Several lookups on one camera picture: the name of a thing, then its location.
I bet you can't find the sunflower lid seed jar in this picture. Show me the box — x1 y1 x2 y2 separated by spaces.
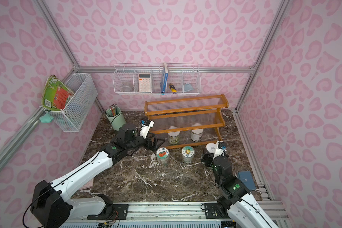
181 146 195 163

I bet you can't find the yellow black tool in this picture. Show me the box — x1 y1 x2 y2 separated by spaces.
169 84 177 94

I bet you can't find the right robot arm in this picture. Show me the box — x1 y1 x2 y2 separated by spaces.
200 155 277 228

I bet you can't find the light blue cup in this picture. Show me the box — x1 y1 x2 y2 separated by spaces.
183 83 194 93

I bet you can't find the mint green pencil cup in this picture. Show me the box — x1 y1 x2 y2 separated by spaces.
105 107 126 131

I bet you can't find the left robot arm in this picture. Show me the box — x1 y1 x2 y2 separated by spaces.
27 120 160 228

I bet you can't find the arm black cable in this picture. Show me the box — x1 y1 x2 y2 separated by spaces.
200 159 274 228
22 112 123 228

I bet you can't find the tomato lid seed jar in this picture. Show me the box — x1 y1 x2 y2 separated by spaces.
156 147 170 165

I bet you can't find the coloured pencils bundle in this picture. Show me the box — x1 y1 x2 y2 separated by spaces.
109 104 117 117

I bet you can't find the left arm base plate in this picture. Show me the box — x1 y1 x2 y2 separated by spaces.
87 204 129 221

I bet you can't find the white pink calculator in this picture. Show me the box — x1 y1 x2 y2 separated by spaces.
138 73 152 93

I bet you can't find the white mesh side basket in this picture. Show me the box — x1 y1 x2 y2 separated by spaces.
48 73 98 133

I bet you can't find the green label white-lid jar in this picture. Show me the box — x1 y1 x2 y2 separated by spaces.
167 131 180 145

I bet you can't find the blue grey pad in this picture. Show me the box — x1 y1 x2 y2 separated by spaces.
237 171 256 191

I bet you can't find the white wire wall basket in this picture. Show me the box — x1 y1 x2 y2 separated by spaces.
113 63 201 96

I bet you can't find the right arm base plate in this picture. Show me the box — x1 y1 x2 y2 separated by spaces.
200 203 230 219

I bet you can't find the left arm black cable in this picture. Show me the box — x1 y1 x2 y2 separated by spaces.
22 112 123 228

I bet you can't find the mint green star toy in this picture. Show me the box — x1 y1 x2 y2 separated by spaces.
40 112 54 124

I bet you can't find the blue book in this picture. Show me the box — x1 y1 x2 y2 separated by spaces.
160 63 169 95

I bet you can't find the orange wooden three-tier shelf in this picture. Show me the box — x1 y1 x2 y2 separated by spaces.
144 94 229 149

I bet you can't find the clear glass bowl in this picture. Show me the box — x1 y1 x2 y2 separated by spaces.
122 82 134 93

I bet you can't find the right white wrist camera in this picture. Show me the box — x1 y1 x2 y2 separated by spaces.
213 141 227 159

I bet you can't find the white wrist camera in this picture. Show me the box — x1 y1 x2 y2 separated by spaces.
213 141 227 159
140 119 154 139

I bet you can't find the green red snack bag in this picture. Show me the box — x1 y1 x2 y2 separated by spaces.
41 75 75 111

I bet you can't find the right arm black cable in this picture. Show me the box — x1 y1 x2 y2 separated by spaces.
200 159 274 228

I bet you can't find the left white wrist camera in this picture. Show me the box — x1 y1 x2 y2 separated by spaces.
140 119 154 139

